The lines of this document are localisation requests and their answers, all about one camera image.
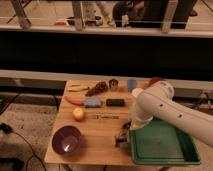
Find small metal cup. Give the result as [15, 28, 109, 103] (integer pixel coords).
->
[109, 79, 119, 91]

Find green plastic tray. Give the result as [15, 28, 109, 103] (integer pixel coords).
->
[130, 119, 200, 166]

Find wooden table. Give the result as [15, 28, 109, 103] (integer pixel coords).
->
[45, 80, 133, 166]

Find bunch of dark grapes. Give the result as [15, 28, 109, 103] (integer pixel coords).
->
[86, 81, 108, 96]

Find red bowl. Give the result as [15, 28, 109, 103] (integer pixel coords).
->
[148, 77, 163, 86]

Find blue cup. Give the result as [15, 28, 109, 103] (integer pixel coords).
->
[127, 79, 137, 92]

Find yellow banana toy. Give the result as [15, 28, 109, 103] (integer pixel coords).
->
[68, 85, 89, 92]

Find blue sponge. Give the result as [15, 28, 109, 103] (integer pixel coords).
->
[84, 98, 102, 108]

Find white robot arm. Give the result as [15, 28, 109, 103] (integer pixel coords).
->
[130, 81, 213, 147]

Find black floor cable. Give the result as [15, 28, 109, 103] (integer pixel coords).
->
[0, 122, 48, 171]

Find black rectangular block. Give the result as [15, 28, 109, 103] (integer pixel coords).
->
[106, 99, 125, 107]

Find white cup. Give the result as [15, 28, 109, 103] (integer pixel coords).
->
[131, 88, 143, 98]

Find purple bowl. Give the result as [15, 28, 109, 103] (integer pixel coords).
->
[52, 125, 81, 156]

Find metal fork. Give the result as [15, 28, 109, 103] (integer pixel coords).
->
[96, 115, 119, 119]

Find yellow apple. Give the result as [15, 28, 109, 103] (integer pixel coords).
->
[72, 107, 85, 121]

